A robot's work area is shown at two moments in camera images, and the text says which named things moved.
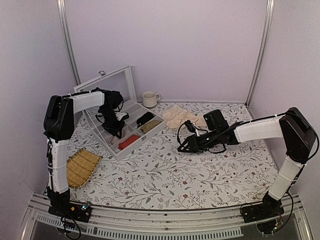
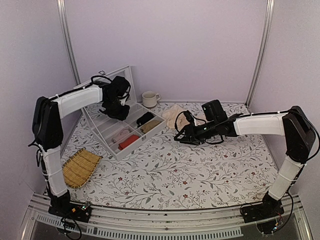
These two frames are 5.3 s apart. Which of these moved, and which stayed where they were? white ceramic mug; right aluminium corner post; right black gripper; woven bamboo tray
Moved: right black gripper
Stayed: woven bamboo tray; white ceramic mug; right aluminium corner post
